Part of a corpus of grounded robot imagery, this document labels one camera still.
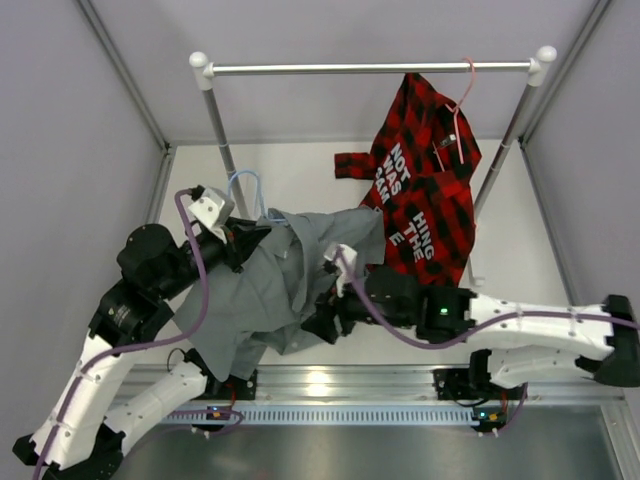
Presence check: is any blue wire hanger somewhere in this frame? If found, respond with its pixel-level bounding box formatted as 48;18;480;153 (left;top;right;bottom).
227;169;288;225

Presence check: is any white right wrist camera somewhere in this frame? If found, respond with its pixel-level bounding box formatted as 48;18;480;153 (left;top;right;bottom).
324;243;358;297

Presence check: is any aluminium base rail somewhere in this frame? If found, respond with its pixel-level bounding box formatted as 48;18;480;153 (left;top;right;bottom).
112;363;626;407

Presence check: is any silver clothes rack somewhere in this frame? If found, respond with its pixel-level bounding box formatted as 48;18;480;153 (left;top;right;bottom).
188;44;559;286

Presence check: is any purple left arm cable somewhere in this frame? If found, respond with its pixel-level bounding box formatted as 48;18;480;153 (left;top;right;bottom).
32;187;244;480

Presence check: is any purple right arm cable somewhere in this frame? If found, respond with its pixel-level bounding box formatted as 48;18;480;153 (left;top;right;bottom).
334;244;640;436

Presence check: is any slotted grey cable duct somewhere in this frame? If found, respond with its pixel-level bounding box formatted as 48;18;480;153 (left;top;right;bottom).
161;405;479;427

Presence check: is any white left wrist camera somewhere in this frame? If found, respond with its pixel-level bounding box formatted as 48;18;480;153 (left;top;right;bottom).
188;186;235;244

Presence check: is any grey button shirt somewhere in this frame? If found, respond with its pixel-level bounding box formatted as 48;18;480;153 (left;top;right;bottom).
173;207;385;381

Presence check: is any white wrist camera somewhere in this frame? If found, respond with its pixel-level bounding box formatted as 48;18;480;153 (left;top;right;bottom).
324;243;358;297
188;186;235;244

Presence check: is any red black plaid shirt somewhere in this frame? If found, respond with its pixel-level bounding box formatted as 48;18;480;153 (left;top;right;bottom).
334;73;482;286

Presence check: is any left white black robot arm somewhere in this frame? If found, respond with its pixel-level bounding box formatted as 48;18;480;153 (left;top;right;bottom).
13;218;271;479

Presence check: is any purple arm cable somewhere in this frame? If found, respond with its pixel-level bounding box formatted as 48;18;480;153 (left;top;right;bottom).
334;244;640;436
32;187;244;480

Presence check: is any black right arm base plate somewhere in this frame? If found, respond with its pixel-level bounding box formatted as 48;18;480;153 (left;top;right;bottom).
433;368;503;403

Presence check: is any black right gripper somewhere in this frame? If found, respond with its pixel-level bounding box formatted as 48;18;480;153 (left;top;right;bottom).
302;270;416;345

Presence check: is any pink wire hanger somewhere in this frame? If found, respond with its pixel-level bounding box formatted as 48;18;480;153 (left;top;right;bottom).
444;57;476;165

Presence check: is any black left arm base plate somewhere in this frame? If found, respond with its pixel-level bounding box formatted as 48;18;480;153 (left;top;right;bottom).
218;369;258;402

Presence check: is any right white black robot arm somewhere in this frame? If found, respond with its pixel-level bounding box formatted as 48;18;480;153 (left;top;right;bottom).
302;267;639;397

